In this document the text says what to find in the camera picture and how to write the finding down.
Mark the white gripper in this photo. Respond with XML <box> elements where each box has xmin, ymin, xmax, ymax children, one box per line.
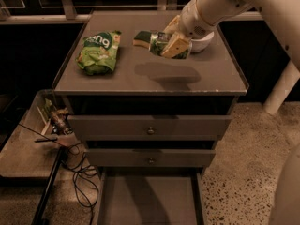
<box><xmin>160</xmin><ymin>0</ymin><xmax>215</xmax><ymax>59</ymax></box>

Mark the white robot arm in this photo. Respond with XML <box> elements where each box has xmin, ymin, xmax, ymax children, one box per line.
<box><xmin>162</xmin><ymin>0</ymin><xmax>300</xmax><ymax>66</ymax></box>

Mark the grey drawer cabinet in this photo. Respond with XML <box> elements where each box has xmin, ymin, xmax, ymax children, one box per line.
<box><xmin>52</xmin><ymin>10</ymin><xmax>250</xmax><ymax>225</ymax></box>

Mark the grey top drawer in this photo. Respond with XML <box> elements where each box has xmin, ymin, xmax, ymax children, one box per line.
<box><xmin>68</xmin><ymin>115</ymin><xmax>231</xmax><ymax>141</ymax></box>

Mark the grey drawer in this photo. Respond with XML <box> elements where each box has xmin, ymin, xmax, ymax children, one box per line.
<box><xmin>68</xmin><ymin>115</ymin><xmax>231</xmax><ymax>141</ymax></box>
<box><xmin>86</xmin><ymin>149</ymin><xmax>216</xmax><ymax>168</ymax></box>
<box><xmin>95</xmin><ymin>168</ymin><xmax>208</xmax><ymax>225</ymax></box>

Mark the grey middle drawer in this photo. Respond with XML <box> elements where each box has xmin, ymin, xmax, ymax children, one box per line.
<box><xmin>86</xmin><ymin>149</ymin><xmax>216</xmax><ymax>168</ymax></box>

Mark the grey bottom drawer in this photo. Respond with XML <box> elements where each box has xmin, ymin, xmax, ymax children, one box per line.
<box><xmin>95</xmin><ymin>168</ymin><xmax>208</xmax><ymax>225</ymax></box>

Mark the white bowl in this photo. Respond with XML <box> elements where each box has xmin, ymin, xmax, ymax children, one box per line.
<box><xmin>191</xmin><ymin>32</ymin><xmax>215</xmax><ymax>53</ymax></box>

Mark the green yellow sponge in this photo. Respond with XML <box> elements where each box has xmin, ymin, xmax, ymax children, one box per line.
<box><xmin>133</xmin><ymin>31</ymin><xmax>151</xmax><ymax>49</ymax></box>

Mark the green chip bag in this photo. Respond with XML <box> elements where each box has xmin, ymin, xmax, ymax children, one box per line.
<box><xmin>75</xmin><ymin>31</ymin><xmax>121</xmax><ymax>76</ymax></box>

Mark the white window railing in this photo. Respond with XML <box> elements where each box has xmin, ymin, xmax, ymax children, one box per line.
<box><xmin>0</xmin><ymin>0</ymin><xmax>263</xmax><ymax>26</ymax></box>

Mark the white diagonal pole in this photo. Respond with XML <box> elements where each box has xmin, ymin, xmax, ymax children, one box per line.
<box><xmin>263</xmin><ymin>61</ymin><xmax>300</xmax><ymax>114</ymax></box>

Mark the clutter inside bin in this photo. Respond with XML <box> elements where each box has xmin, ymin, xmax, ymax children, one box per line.
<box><xmin>37</xmin><ymin>98</ymin><xmax>72</xmax><ymax>135</ymax></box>

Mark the clear plastic bin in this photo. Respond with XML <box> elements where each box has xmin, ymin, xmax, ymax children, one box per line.
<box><xmin>0</xmin><ymin>89</ymin><xmax>80</xmax><ymax>178</ymax></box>

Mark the black cable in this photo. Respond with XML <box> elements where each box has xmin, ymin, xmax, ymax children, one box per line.
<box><xmin>18</xmin><ymin>122</ymin><xmax>100</xmax><ymax>225</ymax></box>

